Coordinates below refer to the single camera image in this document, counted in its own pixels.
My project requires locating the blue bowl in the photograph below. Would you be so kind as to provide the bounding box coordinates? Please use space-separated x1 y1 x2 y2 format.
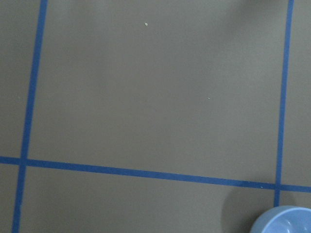
250 206 311 233

